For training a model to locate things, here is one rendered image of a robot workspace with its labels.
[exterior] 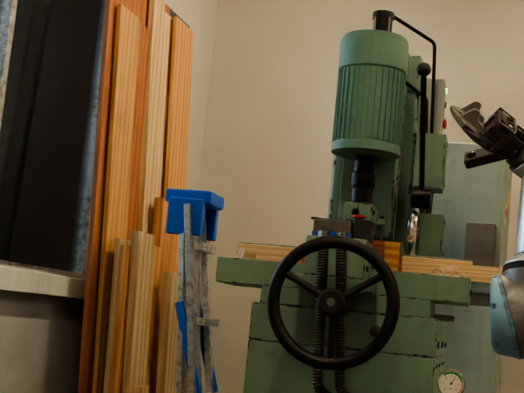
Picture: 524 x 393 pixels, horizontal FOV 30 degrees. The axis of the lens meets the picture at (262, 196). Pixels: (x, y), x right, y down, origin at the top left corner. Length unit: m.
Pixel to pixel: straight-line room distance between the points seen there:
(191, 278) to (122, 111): 0.92
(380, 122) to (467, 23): 2.55
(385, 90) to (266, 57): 2.66
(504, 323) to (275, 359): 0.69
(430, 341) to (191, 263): 1.10
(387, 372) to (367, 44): 0.81
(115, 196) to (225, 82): 1.55
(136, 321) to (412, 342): 1.57
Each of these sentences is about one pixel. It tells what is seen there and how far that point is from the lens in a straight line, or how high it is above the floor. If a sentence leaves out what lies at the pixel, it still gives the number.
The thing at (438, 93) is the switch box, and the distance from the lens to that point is 2.81.
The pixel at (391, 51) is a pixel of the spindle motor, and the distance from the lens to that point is 2.49.
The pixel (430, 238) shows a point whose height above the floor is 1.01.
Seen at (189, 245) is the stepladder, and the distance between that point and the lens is 3.16.
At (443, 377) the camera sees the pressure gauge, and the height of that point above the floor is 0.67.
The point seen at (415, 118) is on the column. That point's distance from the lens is 2.70.
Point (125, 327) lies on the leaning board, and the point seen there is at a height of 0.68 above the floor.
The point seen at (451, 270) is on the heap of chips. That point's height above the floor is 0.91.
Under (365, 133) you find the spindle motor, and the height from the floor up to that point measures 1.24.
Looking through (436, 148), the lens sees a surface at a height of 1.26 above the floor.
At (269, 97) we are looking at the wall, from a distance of 5.03.
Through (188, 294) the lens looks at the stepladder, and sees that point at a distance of 3.15.
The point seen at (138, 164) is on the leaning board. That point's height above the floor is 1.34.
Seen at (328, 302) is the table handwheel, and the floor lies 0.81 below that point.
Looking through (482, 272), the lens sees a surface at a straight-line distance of 2.44.
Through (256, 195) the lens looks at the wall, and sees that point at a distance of 4.94.
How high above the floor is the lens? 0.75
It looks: 7 degrees up
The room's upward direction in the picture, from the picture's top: 6 degrees clockwise
